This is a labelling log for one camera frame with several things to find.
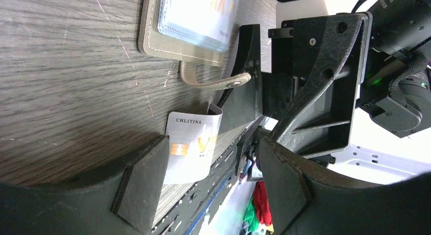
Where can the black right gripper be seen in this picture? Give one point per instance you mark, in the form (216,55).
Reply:
(317,64)

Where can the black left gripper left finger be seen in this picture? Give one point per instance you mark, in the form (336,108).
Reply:
(120,197)

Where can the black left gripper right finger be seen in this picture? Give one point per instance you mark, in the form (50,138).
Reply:
(307,198)

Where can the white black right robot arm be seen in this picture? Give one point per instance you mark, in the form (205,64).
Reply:
(392,102)

